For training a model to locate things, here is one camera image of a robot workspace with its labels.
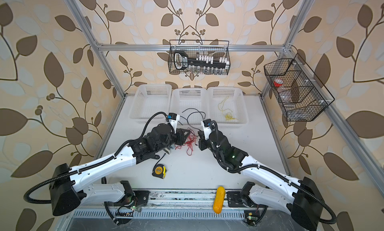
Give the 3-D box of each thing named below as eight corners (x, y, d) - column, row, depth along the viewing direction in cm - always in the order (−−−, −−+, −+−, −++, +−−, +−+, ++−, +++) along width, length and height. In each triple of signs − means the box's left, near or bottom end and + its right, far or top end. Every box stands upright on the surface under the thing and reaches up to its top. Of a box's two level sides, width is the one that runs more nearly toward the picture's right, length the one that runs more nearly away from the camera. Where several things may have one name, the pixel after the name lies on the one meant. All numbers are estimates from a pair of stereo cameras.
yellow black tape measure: (152, 178, 83) (151, 177, 80) (155, 166, 87) (153, 164, 85) (165, 178, 83) (164, 177, 80) (167, 166, 87) (166, 164, 85)
